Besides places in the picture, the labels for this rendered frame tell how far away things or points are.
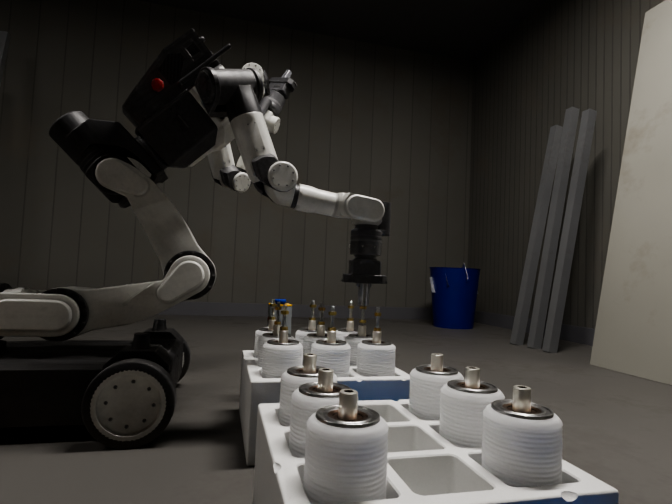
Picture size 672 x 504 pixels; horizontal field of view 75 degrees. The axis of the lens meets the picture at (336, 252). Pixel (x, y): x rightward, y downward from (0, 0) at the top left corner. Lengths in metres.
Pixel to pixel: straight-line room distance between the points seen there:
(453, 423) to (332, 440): 0.26
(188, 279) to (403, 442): 0.77
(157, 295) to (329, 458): 0.89
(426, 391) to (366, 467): 0.32
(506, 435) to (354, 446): 0.20
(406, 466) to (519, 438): 0.15
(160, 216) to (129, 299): 0.25
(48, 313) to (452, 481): 1.07
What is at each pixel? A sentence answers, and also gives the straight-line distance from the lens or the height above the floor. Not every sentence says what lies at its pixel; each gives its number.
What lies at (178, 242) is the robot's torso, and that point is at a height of 0.49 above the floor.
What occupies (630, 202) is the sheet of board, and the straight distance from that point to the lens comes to 2.84.
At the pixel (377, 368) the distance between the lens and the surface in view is 1.10.
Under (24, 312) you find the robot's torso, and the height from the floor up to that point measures 0.29.
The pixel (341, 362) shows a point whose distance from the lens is 1.07.
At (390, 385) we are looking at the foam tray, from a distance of 1.09.
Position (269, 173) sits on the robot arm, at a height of 0.67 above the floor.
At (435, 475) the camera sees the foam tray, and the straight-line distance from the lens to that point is 0.68.
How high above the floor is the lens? 0.42
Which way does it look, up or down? 3 degrees up
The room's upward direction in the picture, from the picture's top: 2 degrees clockwise
